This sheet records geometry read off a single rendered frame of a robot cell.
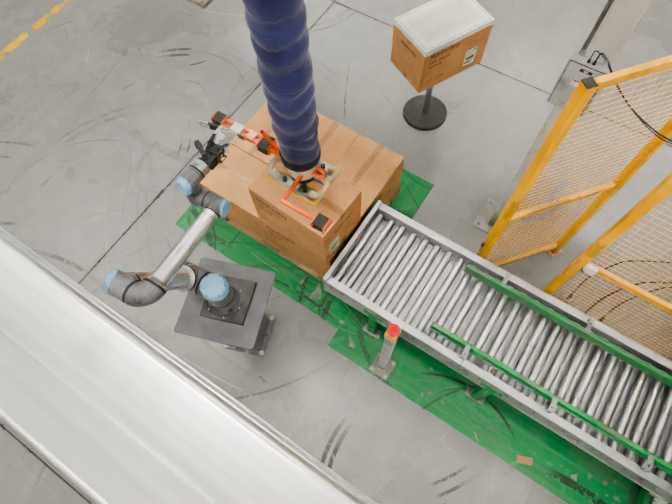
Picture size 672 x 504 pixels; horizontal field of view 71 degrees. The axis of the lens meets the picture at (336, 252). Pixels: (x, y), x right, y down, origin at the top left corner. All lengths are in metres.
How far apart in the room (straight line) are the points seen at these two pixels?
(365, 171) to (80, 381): 3.28
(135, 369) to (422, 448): 3.26
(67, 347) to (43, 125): 5.05
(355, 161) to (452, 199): 0.98
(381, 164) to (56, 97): 3.33
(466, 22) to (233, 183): 2.04
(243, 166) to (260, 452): 3.41
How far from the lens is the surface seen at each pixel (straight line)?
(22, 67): 5.98
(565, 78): 2.74
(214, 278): 2.72
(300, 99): 2.19
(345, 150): 3.63
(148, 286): 2.24
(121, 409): 0.31
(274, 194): 3.00
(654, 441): 3.40
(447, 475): 3.54
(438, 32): 3.77
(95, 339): 0.32
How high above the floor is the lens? 3.49
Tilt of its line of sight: 66 degrees down
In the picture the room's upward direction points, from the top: 5 degrees counter-clockwise
